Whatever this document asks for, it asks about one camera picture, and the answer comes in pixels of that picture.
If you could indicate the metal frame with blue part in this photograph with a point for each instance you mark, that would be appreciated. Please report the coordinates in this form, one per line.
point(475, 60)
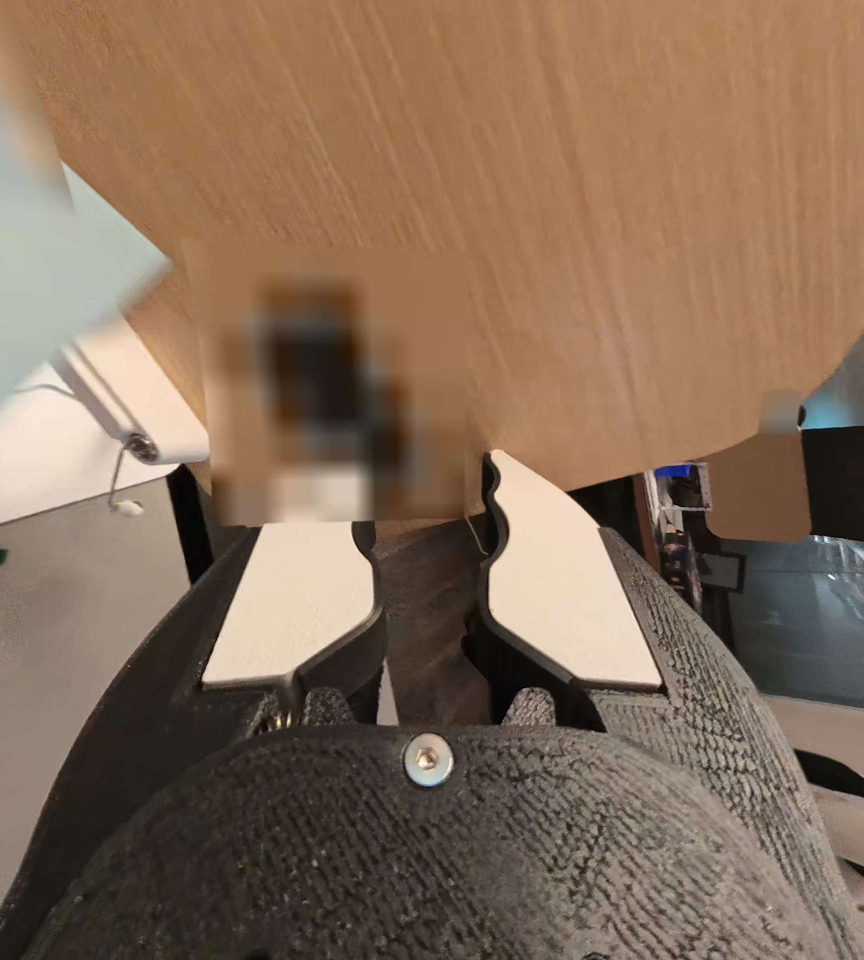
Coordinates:
point(678, 487)

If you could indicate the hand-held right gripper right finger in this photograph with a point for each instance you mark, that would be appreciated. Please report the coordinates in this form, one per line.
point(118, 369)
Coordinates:
point(552, 585)

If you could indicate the white panel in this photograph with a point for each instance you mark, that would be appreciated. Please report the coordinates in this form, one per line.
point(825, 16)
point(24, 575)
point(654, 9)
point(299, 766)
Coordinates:
point(42, 450)

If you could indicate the pale blurred sheet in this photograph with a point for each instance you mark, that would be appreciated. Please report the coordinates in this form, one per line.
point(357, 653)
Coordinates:
point(19, 247)

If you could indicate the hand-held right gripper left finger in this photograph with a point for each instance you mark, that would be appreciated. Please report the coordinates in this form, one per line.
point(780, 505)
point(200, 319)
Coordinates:
point(289, 600)

